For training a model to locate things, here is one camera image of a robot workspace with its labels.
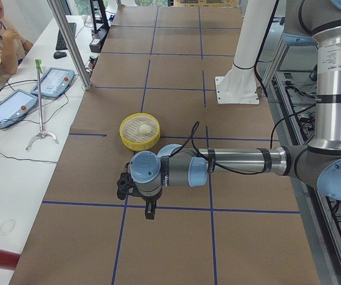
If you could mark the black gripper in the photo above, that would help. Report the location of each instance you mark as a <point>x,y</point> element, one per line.
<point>149,198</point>

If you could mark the white steamed bun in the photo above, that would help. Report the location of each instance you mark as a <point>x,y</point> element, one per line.
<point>145,129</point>

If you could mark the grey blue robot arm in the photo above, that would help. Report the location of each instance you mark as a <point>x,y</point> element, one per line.
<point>317,164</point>

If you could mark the yellow bamboo steamer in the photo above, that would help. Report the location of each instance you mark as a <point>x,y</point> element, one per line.
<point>130,136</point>

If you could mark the far teach pendant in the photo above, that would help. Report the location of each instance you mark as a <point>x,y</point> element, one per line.
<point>55,81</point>

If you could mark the teach pendant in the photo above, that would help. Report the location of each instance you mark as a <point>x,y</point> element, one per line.
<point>14,107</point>
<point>55,81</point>

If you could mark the black box device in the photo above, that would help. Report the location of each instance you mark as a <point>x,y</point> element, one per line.
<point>98,41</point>

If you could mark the near teach pendant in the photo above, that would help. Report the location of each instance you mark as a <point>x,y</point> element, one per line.
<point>14,107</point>

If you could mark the black computer mouse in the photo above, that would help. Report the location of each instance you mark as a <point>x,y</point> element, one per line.
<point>59,55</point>

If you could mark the metal reacher grabber tool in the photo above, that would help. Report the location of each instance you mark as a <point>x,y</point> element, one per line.
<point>42,133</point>

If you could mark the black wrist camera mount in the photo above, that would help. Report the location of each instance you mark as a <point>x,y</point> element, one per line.
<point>126,187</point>

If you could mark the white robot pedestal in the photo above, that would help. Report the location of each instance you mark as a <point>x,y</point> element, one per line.
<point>238,86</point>

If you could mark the aluminium frame post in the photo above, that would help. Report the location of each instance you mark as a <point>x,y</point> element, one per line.
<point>62,22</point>

